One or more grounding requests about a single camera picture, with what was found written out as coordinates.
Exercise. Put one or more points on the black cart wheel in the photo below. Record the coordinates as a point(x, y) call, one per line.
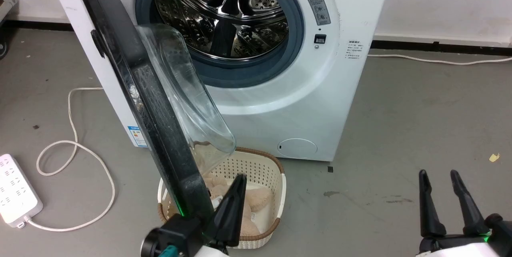
point(3, 47)

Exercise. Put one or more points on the grey warning sticker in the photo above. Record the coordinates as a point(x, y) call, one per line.
point(318, 7)

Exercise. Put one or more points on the blue energy label sticker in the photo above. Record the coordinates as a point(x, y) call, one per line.
point(137, 137)

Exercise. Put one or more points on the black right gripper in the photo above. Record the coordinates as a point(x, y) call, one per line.
point(496, 241)

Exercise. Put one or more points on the beige plush toy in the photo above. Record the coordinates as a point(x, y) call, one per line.
point(248, 227)
point(218, 185)
point(259, 199)

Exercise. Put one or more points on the white perforated laundry basket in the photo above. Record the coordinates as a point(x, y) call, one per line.
point(258, 169)

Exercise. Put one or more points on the black washing machine door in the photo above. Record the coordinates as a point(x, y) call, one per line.
point(160, 129)

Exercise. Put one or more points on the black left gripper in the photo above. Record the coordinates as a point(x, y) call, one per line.
point(180, 235)

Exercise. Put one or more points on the yellow paper scrap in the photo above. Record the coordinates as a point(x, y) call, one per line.
point(494, 157)

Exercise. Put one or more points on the white front-load washing machine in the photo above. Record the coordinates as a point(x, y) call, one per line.
point(320, 101)

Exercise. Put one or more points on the white power strip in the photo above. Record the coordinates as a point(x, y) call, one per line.
point(16, 193)

